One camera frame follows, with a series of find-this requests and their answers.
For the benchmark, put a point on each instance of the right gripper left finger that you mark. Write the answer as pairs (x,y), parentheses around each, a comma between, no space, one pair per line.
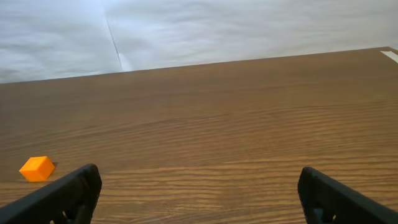
(68,193)

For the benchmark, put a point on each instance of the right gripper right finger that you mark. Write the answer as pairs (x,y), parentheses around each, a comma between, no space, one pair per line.
(329,199)

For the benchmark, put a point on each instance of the orange cube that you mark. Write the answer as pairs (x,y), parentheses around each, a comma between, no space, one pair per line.
(37,169)

